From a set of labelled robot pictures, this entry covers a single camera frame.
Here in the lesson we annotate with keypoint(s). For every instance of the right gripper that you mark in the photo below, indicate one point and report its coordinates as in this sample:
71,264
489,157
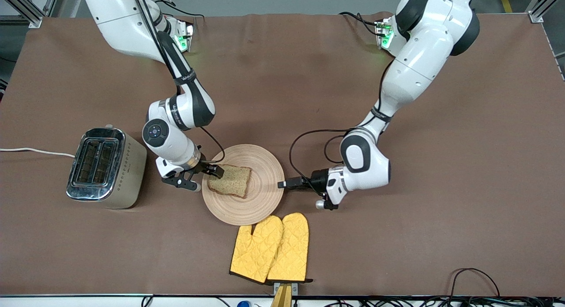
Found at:
205,166

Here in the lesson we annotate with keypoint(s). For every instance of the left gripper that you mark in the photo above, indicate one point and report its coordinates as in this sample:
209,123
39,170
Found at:
316,178

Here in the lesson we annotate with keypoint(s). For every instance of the brown bread slice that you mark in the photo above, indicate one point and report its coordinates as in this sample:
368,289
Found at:
231,181

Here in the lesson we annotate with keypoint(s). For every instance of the round wooden plate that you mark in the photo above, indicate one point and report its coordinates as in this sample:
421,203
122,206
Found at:
265,183

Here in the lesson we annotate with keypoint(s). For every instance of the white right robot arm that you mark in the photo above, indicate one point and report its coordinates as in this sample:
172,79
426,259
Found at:
123,29

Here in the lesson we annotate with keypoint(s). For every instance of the silver beige two-slot toaster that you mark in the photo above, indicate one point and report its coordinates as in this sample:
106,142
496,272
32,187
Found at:
128,170

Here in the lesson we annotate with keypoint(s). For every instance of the yellow quilted oven mitt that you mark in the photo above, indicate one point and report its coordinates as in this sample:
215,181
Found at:
291,249
256,249

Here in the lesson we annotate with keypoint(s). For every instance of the brown table cover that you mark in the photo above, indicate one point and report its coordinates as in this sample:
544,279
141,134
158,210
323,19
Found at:
287,77

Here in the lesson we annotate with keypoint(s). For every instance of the small blue round object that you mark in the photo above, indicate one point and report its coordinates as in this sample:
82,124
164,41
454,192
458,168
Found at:
243,304

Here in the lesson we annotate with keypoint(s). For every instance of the wooden clamp with metal bracket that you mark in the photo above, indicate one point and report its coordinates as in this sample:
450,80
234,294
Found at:
282,296

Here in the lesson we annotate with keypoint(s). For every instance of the metal base connector bracket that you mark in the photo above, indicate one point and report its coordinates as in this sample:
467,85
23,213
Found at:
384,33
187,33

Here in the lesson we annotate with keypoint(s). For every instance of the aluminium frame profile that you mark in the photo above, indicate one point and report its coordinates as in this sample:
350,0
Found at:
540,9
26,9

